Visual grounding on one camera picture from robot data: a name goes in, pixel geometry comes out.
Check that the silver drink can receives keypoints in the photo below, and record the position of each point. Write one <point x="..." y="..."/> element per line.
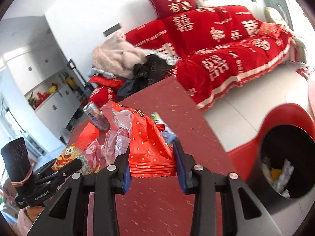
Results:
<point x="96" y="116"/>

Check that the white printed cushion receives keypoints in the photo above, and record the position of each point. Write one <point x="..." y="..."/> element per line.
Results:
<point x="203" y="3"/>

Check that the pink fluffy coat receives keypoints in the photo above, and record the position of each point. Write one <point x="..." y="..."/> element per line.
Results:
<point x="116" y="55"/>

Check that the black round trash bin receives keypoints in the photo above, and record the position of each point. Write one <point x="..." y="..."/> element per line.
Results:
<point x="279" y="143"/>

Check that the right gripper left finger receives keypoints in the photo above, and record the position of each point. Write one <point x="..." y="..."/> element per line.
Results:
<point x="67" y="212"/>

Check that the red dotted plastic bag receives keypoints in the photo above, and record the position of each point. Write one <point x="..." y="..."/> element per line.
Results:
<point x="149" y="153"/>

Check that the black clothing pile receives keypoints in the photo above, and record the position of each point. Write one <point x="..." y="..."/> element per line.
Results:
<point x="152" y="71"/>

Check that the red covered sofa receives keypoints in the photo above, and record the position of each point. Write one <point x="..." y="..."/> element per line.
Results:
<point x="213" y="50"/>

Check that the white sideboard cabinet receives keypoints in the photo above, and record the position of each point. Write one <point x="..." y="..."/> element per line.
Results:
<point x="54" y="100"/>

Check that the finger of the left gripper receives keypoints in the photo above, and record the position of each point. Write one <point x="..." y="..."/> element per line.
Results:
<point x="46" y="169"/>
<point x="62" y="173"/>

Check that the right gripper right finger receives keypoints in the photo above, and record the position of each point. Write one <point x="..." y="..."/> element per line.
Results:
<point x="242" y="212"/>

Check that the person left hand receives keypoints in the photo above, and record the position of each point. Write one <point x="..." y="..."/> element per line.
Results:
<point x="34" y="212"/>

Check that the black camera box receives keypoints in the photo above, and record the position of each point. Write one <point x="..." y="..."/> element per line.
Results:
<point x="15" y="156"/>

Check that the blue a2 milk pouch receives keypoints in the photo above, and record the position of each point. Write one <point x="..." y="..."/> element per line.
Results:
<point x="168" y="135"/>

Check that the clear plastic bag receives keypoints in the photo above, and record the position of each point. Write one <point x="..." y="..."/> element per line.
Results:
<point x="117" y="138"/>

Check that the small red embroidered cushion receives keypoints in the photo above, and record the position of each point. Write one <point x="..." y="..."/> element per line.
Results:
<point x="272" y="30"/>

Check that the cartoon snack bag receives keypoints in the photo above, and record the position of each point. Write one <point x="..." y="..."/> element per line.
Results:
<point x="87" y="149"/>

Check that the red square pillow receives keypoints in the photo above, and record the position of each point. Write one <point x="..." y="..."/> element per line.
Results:
<point x="167" y="8"/>

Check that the black upright vacuum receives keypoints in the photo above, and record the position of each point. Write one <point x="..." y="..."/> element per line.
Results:
<point x="87" y="87"/>

